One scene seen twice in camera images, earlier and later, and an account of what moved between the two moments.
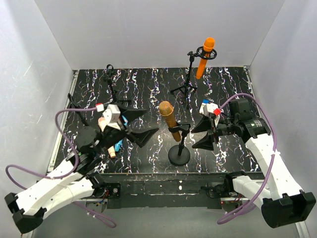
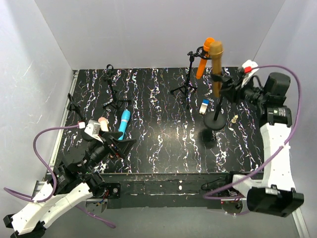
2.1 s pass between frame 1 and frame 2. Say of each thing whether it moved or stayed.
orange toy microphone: stayed
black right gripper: moved
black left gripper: moved
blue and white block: stayed
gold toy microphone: moved
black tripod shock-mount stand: stayed
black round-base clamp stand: moved
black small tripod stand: stayed
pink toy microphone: stayed
